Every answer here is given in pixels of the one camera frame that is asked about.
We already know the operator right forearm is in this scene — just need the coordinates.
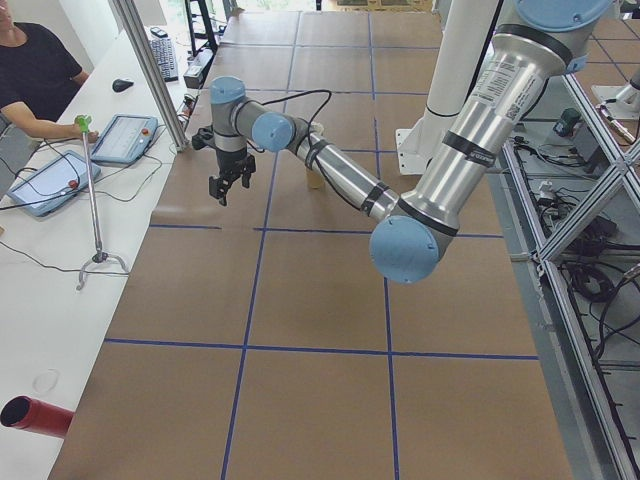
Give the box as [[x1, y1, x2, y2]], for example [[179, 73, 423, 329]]
[[8, 101, 79, 142]]

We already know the blue grey teach pendant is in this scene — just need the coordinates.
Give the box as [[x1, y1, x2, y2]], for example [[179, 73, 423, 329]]
[[4, 149, 104, 219], [89, 113, 161, 169]]

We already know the black keyboard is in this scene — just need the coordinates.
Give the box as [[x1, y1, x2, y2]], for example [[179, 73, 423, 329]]
[[148, 36, 180, 84]]

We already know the brown cardboard tube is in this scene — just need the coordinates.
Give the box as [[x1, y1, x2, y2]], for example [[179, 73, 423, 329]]
[[303, 123, 327, 191]]

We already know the green and black device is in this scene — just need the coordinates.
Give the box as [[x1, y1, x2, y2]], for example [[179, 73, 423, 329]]
[[553, 108, 584, 138]]

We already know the background robot white base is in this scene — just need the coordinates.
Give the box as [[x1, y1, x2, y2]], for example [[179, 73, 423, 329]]
[[591, 67, 640, 122]]

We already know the aluminium profile post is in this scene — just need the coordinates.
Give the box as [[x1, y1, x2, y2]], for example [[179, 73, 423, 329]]
[[109, 0, 193, 154]]

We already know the black coiled cable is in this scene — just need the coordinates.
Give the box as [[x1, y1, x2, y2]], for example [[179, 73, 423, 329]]
[[561, 231, 624, 304]]

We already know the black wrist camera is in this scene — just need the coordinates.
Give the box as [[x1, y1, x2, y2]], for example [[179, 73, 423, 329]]
[[191, 126, 218, 152]]

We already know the black computer box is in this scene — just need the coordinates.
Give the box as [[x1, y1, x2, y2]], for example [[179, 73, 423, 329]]
[[181, 49, 216, 91]]

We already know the metal stand with green top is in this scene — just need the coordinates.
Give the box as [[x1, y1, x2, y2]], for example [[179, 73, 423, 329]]
[[73, 113, 131, 293]]

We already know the operator in black shirt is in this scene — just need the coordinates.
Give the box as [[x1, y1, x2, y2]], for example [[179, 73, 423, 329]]
[[0, 0, 92, 124]]

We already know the red tube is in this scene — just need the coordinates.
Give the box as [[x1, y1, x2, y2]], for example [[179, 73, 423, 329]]
[[0, 395, 77, 441]]

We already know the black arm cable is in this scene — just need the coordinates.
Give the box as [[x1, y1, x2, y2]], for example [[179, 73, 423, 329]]
[[247, 88, 335, 154]]

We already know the V-shaped metal bar frame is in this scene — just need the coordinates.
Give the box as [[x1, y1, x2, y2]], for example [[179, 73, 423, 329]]
[[469, 69, 640, 480]]

